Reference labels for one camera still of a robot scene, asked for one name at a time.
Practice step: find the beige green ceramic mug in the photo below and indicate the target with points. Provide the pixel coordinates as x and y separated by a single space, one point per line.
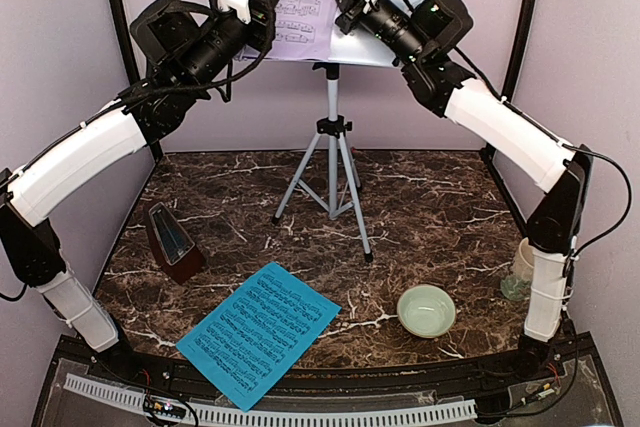
516 285

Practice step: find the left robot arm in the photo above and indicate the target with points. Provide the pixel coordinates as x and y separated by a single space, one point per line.
186 46

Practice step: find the light blue music stand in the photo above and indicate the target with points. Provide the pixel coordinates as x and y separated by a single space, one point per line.
340 122

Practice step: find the pale green ceramic bowl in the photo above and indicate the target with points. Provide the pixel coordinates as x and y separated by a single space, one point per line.
426 311

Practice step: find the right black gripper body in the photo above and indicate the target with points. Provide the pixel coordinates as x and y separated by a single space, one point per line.
406 41

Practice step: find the dark red wooden metronome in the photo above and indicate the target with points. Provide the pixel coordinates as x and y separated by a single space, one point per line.
173 249

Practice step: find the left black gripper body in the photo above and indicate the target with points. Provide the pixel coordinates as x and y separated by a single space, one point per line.
206 56

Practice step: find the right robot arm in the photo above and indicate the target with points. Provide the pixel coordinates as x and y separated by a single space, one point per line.
559 169

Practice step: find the blue sheet music page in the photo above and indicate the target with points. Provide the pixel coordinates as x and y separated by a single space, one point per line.
254 337

